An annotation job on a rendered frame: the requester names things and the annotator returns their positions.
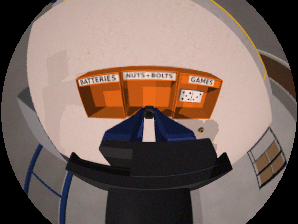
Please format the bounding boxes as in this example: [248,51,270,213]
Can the yellow hex nut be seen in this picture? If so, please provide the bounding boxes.
[198,127,204,133]

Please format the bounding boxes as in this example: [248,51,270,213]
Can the white domino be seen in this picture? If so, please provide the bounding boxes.
[178,88,203,103]

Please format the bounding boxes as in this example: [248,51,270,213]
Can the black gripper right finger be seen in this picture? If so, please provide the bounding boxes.
[154,108,196,142]

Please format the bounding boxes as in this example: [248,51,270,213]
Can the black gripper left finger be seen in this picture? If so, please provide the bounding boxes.
[102,108,144,142]

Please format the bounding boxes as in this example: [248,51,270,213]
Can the orange rack of bins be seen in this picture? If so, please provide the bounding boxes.
[75,66,223,119]

